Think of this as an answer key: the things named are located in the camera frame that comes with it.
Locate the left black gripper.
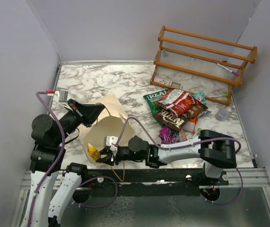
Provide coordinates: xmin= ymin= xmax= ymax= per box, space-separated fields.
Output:
xmin=54 ymin=97 xmax=106 ymax=144

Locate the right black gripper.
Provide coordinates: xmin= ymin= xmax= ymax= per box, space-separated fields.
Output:
xmin=97 ymin=146 xmax=145 ymax=165

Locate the yellow snack packet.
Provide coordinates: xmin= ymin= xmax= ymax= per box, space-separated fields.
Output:
xmin=88 ymin=143 xmax=101 ymax=161

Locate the purple snack bag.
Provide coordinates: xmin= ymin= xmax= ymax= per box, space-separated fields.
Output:
xmin=159 ymin=126 xmax=188 ymax=144

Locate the green crisps bag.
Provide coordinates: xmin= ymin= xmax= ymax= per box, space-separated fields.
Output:
xmin=143 ymin=89 xmax=169 ymax=116

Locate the brown chocolate packet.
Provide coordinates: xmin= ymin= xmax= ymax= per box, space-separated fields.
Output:
xmin=153 ymin=104 xmax=208 ymax=132

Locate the orange snack bag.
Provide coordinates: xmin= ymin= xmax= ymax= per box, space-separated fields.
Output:
xmin=182 ymin=116 xmax=199 ymax=134

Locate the red tortilla chips bag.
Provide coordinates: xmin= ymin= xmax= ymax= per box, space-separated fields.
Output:
xmin=156 ymin=89 xmax=198 ymax=118

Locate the teal candy bag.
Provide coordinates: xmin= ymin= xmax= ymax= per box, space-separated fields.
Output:
xmin=193 ymin=92 xmax=211 ymax=118

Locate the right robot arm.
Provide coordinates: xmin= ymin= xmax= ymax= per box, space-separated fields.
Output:
xmin=96 ymin=130 xmax=238 ymax=185

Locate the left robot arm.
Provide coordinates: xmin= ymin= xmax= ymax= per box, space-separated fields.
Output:
xmin=21 ymin=99 xmax=105 ymax=227

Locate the red white card box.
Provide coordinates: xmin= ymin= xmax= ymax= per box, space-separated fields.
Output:
xmin=153 ymin=77 xmax=165 ymax=84

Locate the wooden shelf rack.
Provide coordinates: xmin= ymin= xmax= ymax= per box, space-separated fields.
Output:
xmin=150 ymin=26 xmax=258 ymax=106

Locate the clear plastic cup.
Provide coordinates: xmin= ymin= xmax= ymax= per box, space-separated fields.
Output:
xmin=215 ymin=108 xmax=229 ymax=121

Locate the green tipped white pen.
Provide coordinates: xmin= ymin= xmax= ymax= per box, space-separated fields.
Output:
xmin=209 ymin=93 xmax=229 ymax=98

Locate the pink tipped white pen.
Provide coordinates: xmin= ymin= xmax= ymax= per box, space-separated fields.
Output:
xmin=216 ymin=63 xmax=239 ymax=77

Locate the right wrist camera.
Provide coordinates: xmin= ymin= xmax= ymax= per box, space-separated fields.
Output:
xmin=104 ymin=136 xmax=118 ymax=152

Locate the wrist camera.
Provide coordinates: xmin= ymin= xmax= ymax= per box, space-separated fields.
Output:
xmin=53 ymin=87 xmax=70 ymax=110
xmin=104 ymin=136 xmax=118 ymax=152

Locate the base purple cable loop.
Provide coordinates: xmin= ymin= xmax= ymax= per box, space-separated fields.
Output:
xmin=70 ymin=175 xmax=118 ymax=209

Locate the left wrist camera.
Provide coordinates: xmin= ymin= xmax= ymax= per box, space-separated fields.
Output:
xmin=53 ymin=87 xmax=70 ymax=110

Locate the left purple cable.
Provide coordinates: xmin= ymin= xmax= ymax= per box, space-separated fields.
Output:
xmin=26 ymin=91 xmax=67 ymax=227

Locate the black base frame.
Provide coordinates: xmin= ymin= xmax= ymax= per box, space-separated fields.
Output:
xmin=65 ymin=162 xmax=230 ymax=197

